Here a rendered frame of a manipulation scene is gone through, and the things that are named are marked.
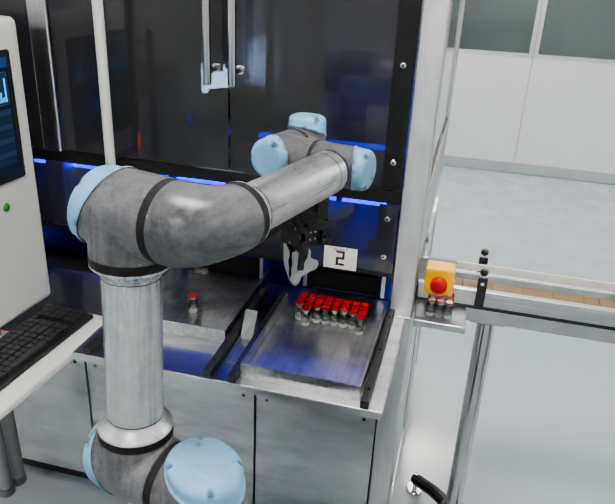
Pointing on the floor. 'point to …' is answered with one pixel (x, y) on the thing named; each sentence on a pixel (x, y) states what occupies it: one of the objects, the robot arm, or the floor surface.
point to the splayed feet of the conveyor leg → (425, 488)
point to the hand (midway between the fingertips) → (291, 280)
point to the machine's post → (412, 224)
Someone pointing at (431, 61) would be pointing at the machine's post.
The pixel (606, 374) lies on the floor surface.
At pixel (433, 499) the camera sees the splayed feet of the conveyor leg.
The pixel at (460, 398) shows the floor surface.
